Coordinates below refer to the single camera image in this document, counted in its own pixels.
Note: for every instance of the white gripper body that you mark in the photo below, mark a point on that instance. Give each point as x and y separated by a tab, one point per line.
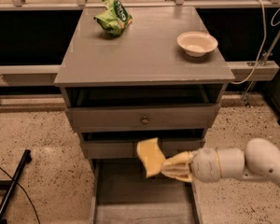
205	165

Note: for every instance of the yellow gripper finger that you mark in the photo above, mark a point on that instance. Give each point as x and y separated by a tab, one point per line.
180	175
180	161

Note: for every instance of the yellow sponge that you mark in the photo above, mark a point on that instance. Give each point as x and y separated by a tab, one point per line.
151	156

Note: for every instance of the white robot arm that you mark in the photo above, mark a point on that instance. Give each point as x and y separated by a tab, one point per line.
258	161

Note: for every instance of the grey middle drawer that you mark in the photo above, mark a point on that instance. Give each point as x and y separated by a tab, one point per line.
127	149

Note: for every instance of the grey drawer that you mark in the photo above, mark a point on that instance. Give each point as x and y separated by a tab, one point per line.
123	195
127	149
126	118

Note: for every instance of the grey top drawer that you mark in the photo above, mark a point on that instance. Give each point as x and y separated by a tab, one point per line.
126	118

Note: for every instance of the grey bottom drawer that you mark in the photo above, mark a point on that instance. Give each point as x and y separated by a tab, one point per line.
123	195

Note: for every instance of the grey drawer cabinet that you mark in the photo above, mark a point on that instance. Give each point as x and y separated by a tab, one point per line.
142	67

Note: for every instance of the white bowl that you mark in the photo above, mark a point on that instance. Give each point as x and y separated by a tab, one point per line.
197	44

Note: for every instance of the green chip bag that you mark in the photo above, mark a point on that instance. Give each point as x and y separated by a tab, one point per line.
115	19

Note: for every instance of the black metal stand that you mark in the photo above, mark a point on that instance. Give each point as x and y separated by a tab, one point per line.
8	186

